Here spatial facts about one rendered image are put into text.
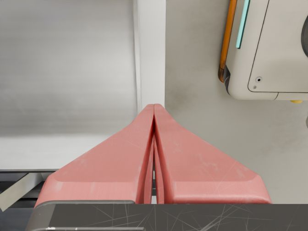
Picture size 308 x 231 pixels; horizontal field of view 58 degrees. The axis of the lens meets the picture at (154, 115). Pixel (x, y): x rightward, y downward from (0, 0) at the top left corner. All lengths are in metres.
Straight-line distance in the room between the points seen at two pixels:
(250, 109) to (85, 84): 1.24
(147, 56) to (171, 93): 1.06
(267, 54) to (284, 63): 0.08
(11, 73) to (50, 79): 0.04
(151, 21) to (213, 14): 0.95
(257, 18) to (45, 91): 0.77
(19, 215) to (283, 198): 1.79
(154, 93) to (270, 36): 0.73
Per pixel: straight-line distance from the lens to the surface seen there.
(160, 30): 0.32
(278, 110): 1.58
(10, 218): 0.58
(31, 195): 0.49
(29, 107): 0.39
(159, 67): 0.33
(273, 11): 1.01
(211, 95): 1.42
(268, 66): 1.08
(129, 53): 0.32
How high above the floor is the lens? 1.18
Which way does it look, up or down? 54 degrees down
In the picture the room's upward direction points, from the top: 179 degrees clockwise
